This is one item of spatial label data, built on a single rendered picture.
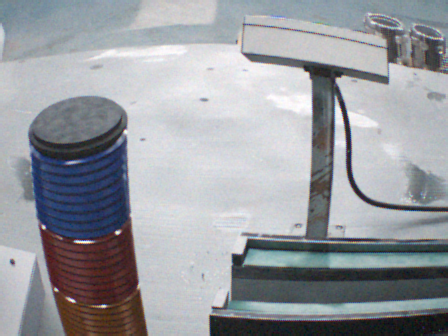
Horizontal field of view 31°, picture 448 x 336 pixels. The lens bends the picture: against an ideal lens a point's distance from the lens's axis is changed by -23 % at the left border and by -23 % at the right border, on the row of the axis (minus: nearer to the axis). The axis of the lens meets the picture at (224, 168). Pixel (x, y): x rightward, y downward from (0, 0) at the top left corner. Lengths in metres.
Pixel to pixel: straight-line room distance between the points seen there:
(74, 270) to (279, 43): 0.57
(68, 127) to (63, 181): 0.03
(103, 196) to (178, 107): 0.99
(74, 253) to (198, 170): 0.81
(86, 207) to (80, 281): 0.05
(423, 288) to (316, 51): 0.30
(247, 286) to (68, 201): 0.47
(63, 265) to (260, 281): 0.44
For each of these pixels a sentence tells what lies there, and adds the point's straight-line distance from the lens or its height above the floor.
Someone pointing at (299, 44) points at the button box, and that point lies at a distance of 1.00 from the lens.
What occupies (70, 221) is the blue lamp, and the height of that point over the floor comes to 1.18.
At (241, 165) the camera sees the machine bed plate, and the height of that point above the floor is 0.80.
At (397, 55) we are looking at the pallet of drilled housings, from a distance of 3.37.
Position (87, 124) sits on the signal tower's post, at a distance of 0.46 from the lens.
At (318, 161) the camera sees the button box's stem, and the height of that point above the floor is 0.91.
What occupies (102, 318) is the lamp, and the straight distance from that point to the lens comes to 0.50.
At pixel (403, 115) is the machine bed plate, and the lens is 1.47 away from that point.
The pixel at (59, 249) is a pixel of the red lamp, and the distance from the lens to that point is 0.48.
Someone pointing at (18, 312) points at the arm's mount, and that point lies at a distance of 0.90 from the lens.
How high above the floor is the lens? 1.42
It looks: 29 degrees down
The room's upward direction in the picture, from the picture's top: straight up
